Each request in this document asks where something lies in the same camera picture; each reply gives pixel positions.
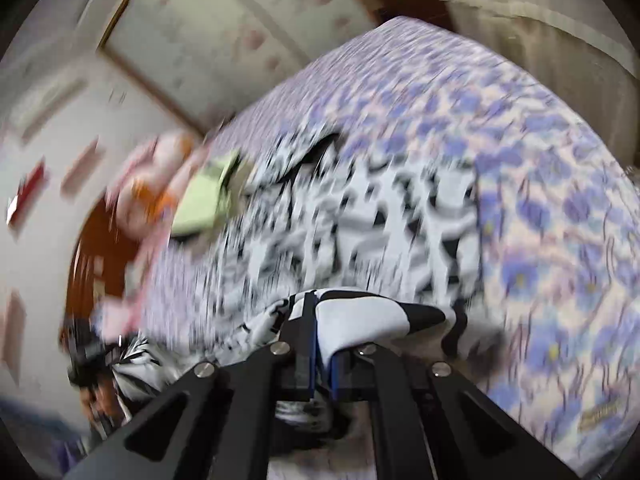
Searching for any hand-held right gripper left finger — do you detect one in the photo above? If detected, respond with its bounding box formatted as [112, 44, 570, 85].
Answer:
[62, 290, 321, 480]

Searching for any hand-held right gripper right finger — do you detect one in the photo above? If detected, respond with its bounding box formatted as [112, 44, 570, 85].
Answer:
[327, 342, 581, 480]

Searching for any white black printed jacket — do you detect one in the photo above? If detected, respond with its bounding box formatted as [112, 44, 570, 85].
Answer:
[107, 132, 501, 441]

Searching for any pink bed sheet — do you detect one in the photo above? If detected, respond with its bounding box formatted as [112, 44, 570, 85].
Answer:
[95, 295, 146, 341]

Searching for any wooden headboard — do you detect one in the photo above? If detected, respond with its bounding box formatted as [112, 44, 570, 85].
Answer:
[65, 195, 146, 341]

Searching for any pink bear print quilt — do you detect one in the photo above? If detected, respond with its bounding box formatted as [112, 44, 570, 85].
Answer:
[105, 130, 211, 251]

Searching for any green black folded garment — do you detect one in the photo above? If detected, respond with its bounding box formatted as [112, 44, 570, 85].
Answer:
[172, 150, 241, 236]

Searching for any purple floral blanket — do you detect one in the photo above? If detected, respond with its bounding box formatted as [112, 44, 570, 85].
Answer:
[95, 15, 640, 476]

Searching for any floral sliding door wardrobe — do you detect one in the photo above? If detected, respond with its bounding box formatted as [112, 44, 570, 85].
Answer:
[95, 0, 386, 131]

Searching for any beige cloth covered furniture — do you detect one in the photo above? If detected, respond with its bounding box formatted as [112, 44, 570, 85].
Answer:
[435, 0, 626, 106]

